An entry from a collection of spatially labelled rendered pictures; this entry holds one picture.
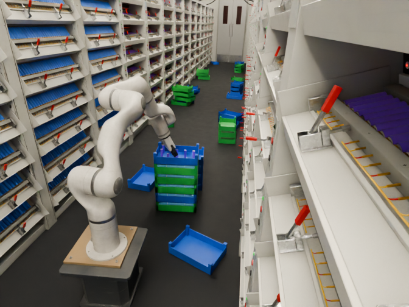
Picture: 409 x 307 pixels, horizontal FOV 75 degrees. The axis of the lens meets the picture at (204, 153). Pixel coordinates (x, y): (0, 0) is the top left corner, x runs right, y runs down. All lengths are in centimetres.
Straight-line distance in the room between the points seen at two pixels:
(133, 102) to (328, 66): 88
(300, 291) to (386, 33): 35
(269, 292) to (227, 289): 94
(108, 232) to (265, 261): 79
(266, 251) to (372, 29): 59
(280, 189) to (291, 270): 21
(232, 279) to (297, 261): 119
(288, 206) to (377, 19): 43
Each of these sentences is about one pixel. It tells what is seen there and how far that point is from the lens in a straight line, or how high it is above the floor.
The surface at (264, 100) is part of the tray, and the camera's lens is 126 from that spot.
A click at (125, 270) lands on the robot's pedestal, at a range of 134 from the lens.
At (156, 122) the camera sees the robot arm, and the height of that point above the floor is 72.
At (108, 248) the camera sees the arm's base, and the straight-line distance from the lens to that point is 138.
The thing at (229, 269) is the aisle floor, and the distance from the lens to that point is 170.
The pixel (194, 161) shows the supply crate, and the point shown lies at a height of 43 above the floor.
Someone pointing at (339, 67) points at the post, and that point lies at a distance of 56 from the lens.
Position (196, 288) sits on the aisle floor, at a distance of 161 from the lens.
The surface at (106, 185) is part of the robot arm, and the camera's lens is 115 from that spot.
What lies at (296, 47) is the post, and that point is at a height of 125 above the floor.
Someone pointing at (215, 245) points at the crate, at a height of 2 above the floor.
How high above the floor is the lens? 128
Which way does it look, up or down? 26 degrees down
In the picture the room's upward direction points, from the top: 2 degrees clockwise
